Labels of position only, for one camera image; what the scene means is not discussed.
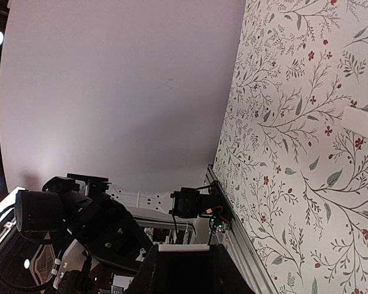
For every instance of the front aluminium rail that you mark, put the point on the front aluminium rail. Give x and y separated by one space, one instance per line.
244 255

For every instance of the floral table mat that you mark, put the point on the floral table mat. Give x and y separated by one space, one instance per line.
296 178

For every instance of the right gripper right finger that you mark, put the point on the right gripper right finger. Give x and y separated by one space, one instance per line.
229 278

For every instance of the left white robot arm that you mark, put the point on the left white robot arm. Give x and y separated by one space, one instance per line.
41 216

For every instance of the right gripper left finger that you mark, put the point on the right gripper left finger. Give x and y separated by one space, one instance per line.
175 272

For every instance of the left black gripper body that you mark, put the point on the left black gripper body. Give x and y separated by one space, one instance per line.
109 233

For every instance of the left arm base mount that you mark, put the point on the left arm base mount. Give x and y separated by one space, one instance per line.
207 202

